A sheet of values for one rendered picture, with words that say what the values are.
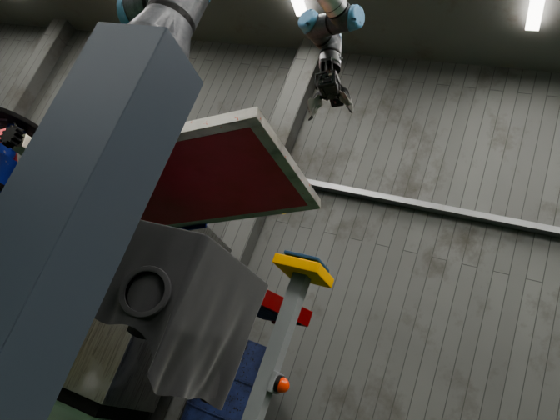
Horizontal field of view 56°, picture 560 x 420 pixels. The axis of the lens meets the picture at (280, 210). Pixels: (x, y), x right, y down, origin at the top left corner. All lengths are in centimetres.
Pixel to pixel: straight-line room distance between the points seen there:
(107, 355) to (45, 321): 358
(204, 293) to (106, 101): 65
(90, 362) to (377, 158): 347
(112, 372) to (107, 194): 355
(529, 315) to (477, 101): 233
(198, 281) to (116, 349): 312
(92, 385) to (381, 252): 289
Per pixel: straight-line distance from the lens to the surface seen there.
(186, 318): 146
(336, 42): 189
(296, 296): 135
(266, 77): 682
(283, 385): 132
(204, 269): 146
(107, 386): 452
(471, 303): 517
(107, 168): 102
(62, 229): 97
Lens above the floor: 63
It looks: 18 degrees up
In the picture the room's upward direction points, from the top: 20 degrees clockwise
